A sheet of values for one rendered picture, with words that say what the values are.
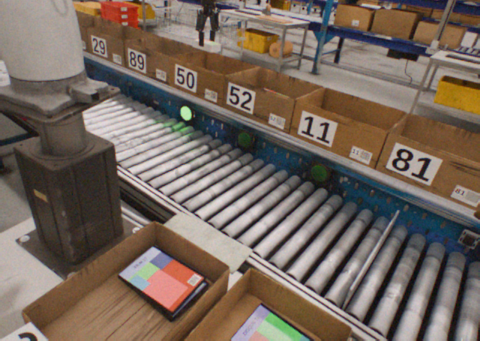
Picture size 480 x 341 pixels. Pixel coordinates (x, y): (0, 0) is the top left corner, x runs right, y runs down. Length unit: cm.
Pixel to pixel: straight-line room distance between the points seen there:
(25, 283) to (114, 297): 24
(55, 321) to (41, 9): 69
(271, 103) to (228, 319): 94
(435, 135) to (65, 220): 139
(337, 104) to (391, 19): 409
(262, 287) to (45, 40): 75
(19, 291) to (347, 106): 142
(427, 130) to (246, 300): 105
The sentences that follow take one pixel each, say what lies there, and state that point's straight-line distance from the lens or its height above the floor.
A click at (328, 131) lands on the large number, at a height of 97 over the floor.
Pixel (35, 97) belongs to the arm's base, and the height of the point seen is 124.
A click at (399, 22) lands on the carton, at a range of 567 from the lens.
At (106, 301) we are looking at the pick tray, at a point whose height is 76.
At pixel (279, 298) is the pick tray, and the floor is 80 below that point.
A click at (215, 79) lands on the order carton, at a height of 101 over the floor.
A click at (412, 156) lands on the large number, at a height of 99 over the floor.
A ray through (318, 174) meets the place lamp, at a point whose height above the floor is 81.
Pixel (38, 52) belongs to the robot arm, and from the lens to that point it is 81.
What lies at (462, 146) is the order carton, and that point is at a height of 98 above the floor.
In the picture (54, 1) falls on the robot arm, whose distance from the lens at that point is 81.
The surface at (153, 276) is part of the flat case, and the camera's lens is 96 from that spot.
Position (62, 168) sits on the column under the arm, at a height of 107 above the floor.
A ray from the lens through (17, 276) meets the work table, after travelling 111.
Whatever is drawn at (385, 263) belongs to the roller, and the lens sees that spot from 121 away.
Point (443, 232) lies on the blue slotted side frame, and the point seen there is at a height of 77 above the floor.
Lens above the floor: 153
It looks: 31 degrees down
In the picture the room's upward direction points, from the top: 7 degrees clockwise
